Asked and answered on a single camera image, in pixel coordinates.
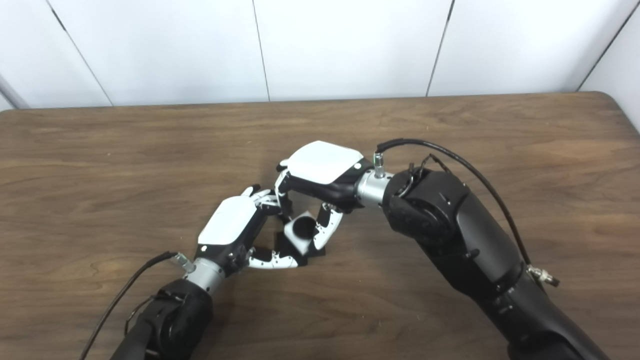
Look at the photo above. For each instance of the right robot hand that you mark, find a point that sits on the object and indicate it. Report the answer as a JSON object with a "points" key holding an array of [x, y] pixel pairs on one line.
{"points": [[322, 162]]}

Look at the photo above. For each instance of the black peg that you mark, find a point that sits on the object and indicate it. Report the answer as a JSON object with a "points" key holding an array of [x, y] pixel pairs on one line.
{"points": [[303, 227]]}

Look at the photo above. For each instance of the white square piece with hole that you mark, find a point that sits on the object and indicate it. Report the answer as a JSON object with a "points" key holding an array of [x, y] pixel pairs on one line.
{"points": [[295, 245]]}

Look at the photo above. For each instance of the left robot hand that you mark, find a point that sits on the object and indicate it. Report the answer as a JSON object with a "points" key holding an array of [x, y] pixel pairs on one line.
{"points": [[230, 222]]}

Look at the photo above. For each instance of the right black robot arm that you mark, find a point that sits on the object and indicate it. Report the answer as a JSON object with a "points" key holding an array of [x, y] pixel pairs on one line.
{"points": [[460, 235]]}

